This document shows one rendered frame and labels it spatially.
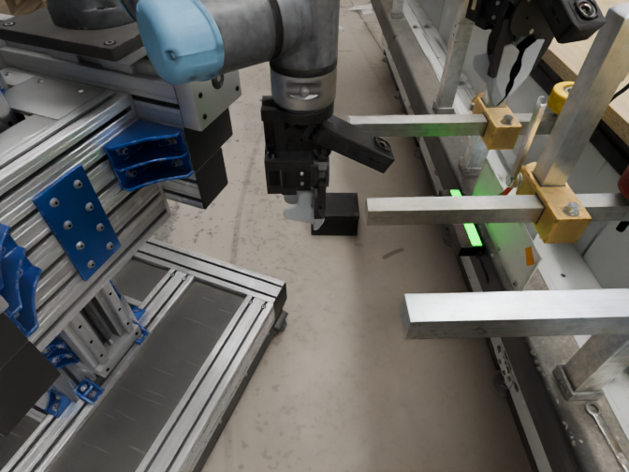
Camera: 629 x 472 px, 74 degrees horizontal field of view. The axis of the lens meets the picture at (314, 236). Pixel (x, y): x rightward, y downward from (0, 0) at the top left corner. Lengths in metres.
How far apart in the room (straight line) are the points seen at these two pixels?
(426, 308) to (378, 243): 1.39
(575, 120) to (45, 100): 0.77
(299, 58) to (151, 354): 1.00
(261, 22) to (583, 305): 0.38
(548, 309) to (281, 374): 1.09
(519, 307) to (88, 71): 0.71
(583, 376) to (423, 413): 0.79
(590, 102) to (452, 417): 1.01
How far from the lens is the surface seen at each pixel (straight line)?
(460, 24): 1.10
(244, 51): 0.41
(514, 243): 0.77
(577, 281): 0.97
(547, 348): 0.73
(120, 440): 1.20
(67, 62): 0.84
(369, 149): 0.53
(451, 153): 1.05
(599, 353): 0.63
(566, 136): 0.67
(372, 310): 1.54
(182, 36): 0.39
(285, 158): 0.52
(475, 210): 0.65
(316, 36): 0.45
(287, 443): 1.33
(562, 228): 0.68
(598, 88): 0.65
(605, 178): 0.97
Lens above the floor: 1.26
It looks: 46 degrees down
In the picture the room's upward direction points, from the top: straight up
